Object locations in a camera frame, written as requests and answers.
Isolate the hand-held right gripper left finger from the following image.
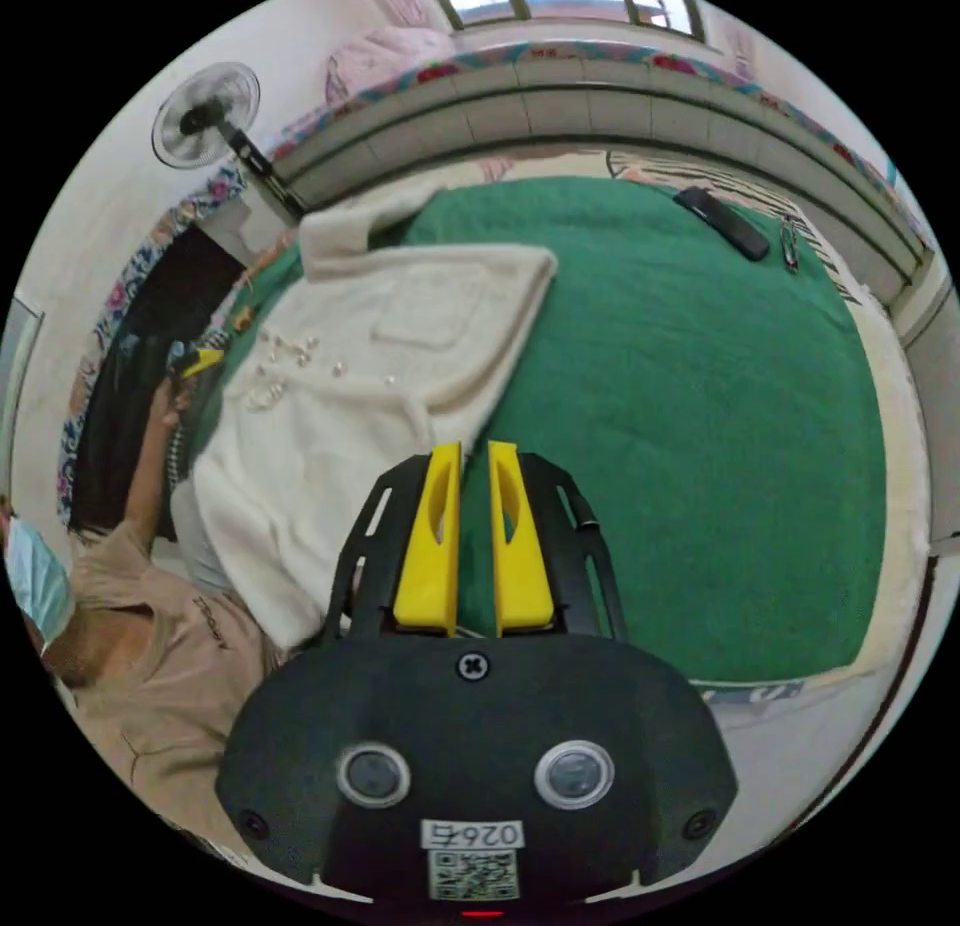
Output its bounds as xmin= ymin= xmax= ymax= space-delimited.
xmin=392 ymin=440 xmax=464 ymax=637

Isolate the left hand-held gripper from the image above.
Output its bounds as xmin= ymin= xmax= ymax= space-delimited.
xmin=166 ymin=340 xmax=227 ymax=419

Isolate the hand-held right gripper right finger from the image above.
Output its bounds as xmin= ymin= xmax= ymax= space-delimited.
xmin=487 ymin=439 xmax=557 ymax=638

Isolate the white fuzzy jacket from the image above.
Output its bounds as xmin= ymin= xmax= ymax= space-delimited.
xmin=170 ymin=189 xmax=561 ymax=651

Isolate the person's left forearm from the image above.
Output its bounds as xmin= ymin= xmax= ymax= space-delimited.
xmin=122 ymin=414 xmax=184 ymax=546

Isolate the person's left hand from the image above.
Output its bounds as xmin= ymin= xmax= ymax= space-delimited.
xmin=148 ymin=379 xmax=187 ymax=434

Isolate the floral curtain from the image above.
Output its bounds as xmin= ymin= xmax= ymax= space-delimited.
xmin=55 ymin=162 xmax=250 ymax=528

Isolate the bed with green cover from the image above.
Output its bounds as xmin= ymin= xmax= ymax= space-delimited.
xmin=178 ymin=145 xmax=940 ymax=711

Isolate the person's body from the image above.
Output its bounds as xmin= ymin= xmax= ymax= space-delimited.
xmin=0 ymin=490 xmax=303 ymax=871

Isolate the pink curtain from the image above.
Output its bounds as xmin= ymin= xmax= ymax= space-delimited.
xmin=323 ymin=24 xmax=460 ymax=111

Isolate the black remote control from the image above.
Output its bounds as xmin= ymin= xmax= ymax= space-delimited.
xmin=671 ymin=184 xmax=772 ymax=262

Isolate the wall fan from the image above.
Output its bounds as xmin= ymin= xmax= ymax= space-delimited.
xmin=149 ymin=60 xmax=310 ymax=216

